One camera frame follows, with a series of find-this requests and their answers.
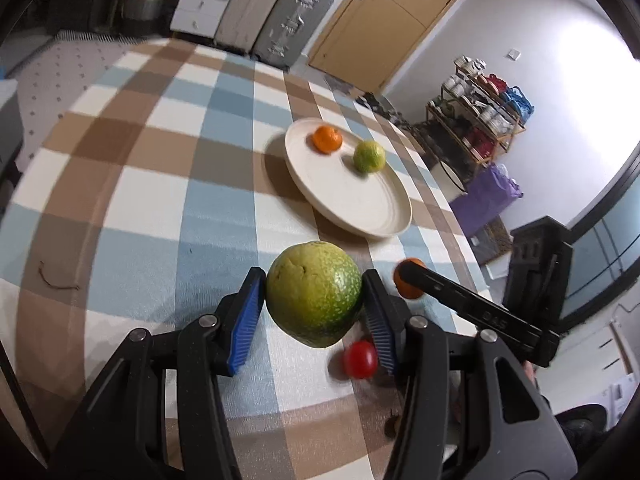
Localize silver suitcase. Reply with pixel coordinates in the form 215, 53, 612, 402
251, 0, 336, 72

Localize collection of assorted shoes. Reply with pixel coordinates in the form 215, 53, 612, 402
427, 55, 536, 161

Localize round cream plate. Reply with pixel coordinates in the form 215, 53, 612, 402
284, 118, 413, 239

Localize white drawer cabinet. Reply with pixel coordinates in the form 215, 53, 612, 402
170, 0, 240, 37

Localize wooden door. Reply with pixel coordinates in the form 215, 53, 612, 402
307, 0, 485, 93

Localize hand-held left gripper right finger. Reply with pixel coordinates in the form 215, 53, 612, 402
361, 269, 593, 480

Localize large green orange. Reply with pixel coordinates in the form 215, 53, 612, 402
265, 241, 364, 348

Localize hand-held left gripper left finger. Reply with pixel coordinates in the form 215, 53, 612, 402
47, 266, 268, 480

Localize round white stool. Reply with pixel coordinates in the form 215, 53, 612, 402
432, 157, 468, 196

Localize wooden shoe rack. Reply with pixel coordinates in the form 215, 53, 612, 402
425, 55, 536, 168

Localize red cherry tomato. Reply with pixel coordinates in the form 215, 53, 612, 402
342, 340, 379, 380

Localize beige suitcase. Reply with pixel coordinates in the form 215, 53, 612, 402
215, 0, 292, 53

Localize dotted grey mat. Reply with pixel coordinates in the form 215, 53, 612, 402
12, 30, 151, 171

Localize small brown twig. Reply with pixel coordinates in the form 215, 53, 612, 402
39, 260, 81, 291

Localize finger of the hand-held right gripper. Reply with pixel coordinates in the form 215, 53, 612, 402
399, 263, 561, 367

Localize brown doormat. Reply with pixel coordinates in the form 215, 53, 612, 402
472, 215, 515, 266

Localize wicker basket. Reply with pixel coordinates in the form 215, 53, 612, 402
122, 0, 173, 23

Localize small orange tangerine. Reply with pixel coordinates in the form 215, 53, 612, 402
312, 125, 344, 155
393, 257, 428, 301

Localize small green citrus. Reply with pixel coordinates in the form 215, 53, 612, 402
353, 140, 387, 175

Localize purple bag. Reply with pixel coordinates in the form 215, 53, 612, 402
449, 162, 524, 238

